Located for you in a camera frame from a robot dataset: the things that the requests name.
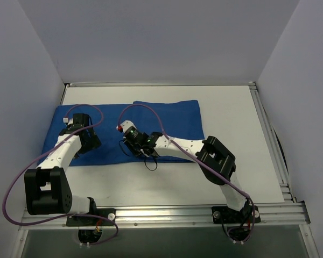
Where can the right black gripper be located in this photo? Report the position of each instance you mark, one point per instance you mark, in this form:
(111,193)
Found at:
(136,148)

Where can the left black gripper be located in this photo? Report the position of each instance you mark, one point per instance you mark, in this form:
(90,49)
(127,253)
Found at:
(91,139)

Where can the blue surgical cloth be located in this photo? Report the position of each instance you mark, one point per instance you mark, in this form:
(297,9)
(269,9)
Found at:
(179,120)

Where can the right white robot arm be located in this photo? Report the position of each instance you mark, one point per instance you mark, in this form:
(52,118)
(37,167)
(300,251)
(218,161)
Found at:
(215,160)

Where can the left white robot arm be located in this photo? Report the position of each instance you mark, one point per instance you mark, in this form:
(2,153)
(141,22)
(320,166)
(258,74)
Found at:
(46,187)

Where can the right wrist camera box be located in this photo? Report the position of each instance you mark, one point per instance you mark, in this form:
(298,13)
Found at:
(124,126)

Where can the back aluminium frame rail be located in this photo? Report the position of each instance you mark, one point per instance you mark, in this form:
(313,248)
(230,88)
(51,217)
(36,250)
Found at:
(152,84)

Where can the aluminium frame rail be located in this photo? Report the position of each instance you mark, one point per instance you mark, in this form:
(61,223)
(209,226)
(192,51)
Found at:
(273,145)
(183,216)
(152,84)

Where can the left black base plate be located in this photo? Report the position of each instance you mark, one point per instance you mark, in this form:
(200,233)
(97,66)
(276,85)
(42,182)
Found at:
(103,217)

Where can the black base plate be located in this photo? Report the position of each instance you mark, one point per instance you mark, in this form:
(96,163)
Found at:
(225,215)
(103,217)

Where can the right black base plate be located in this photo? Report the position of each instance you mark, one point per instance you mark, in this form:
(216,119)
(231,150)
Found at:
(225,215)

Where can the right aluminium frame rail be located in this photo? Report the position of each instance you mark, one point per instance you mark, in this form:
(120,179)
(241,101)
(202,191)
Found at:
(273,145)

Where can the front aluminium frame rail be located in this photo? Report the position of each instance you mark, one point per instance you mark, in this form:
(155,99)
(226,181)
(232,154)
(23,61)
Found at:
(183,216)

